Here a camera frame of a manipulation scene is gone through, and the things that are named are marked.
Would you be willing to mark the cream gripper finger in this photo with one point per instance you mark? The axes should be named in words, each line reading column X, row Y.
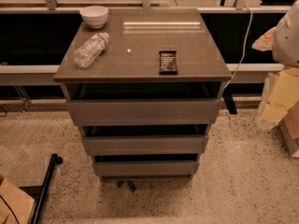
column 265, row 41
column 280, row 94

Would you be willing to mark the grey bottom drawer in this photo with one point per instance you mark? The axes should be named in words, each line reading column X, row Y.
column 145, row 168

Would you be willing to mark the grey drawer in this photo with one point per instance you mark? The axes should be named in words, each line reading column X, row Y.
column 142, row 112
column 145, row 168
column 142, row 145

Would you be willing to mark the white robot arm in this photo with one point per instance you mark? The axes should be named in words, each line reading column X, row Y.
column 285, row 49

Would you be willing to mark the grey top drawer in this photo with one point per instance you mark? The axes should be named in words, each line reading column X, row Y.
column 142, row 112

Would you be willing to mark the grey middle drawer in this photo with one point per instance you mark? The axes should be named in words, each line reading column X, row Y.
column 142, row 145

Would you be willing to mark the grey drawer cabinet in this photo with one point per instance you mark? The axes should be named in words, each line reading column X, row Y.
column 128, row 69

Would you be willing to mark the cardboard box right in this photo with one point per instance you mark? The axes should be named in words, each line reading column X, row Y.
column 290, row 130

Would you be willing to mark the cardboard box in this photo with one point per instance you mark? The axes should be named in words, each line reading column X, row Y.
column 290, row 130
column 15, row 204

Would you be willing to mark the black snack bar packet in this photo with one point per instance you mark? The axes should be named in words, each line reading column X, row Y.
column 168, row 62

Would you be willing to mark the white ceramic bowl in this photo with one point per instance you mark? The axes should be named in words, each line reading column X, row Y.
column 94, row 16

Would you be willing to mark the clear plastic water bottle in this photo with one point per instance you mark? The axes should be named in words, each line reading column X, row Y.
column 91, row 49

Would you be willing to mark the black metal stand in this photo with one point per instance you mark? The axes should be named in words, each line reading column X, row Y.
column 39, row 193

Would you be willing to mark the cardboard box bottom left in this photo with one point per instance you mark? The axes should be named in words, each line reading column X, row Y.
column 15, row 204

